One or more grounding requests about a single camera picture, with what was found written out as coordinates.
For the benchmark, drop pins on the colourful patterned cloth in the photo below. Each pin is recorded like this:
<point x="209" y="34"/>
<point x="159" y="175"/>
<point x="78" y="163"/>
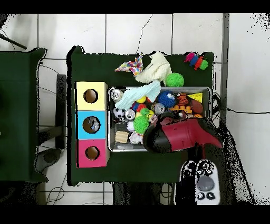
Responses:
<point x="134" y="66"/>

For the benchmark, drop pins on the brown toy football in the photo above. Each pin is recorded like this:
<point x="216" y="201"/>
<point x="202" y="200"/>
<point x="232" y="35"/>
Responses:
<point x="197" y="107"/>

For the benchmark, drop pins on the blue fuzzy googly-eyed toy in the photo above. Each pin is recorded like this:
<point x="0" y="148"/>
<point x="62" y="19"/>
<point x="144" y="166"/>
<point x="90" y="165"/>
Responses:
<point x="167" y="98"/>

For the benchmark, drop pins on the shallow clear mesh bin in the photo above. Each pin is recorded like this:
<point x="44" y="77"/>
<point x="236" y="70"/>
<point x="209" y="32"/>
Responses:
<point x="122" y="148"/>

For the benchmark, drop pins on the dark green table cloth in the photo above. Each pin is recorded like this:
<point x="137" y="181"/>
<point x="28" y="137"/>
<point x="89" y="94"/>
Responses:
<point x="97" y="63"/>
<point x="21" y="105"/>

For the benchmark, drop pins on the grey stand base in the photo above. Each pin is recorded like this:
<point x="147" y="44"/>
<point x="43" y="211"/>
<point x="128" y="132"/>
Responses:
<point x="51" y="157"/>

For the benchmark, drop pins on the flat wooden block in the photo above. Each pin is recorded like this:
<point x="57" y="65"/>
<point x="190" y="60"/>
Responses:
<point x="121" y="136"/>

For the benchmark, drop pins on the black and white soccer ball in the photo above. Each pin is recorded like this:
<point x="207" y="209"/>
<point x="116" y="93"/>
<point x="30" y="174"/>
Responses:
<point x="119" y="113"/>

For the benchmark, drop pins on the green spiky rubber ball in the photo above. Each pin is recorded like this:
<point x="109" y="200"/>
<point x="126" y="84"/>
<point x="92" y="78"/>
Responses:
<point x="141" y="124"/>
<point x="174" y="80"/>

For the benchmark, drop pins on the wooden box with three holes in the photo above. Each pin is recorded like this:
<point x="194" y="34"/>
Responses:
<point x="91" y="115"/>

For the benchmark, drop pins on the multicoloured spiky caterpillar toy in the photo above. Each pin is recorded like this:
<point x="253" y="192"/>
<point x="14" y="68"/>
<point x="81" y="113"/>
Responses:
<point x="141" y="109"/>
<point x="196" y="61"/>

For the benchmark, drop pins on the crushed silver drink can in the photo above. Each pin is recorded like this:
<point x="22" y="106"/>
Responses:
<point x="159" y="108"/>
<point x="117" y="94"/>

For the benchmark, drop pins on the small open silver can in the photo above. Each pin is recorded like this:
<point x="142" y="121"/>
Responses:
<point x="130" y="114"/>

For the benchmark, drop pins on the black panel stand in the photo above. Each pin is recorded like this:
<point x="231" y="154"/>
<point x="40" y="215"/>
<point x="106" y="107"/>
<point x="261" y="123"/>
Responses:
<point x="61" y="110"/>

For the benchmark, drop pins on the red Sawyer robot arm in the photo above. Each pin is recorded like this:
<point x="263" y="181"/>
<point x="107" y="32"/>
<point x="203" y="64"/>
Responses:
<point x="185" y="135"/>

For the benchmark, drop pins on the cream knitted cloth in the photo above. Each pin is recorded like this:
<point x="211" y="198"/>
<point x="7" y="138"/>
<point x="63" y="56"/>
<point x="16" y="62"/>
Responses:
<point x="156" y="67"/>

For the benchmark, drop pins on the mint green knitted cloth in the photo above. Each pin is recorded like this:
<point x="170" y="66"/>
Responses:
<point x="139" y="95"/>

